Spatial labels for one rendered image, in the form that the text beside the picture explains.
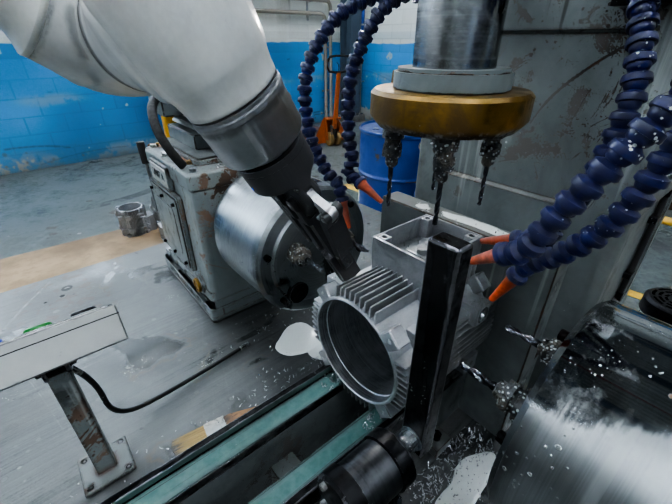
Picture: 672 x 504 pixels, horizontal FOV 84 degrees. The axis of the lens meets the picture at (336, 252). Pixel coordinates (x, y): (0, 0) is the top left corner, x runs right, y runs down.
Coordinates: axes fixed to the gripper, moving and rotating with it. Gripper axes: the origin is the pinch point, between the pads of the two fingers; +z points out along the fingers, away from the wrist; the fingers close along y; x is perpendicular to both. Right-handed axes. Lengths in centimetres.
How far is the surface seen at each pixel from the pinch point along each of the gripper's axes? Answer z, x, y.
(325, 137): 248, -229, 411
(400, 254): 0.4, -5.2, -6.4
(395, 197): 6.5, -17.1, 6.7
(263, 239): -0.5, 3.9, 15.3
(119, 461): 10.3, 44.0, 15.1
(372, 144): 99, -108, 136
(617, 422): -2.3, 0.2, -33.1
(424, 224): 5.5, -13.7, -2.4
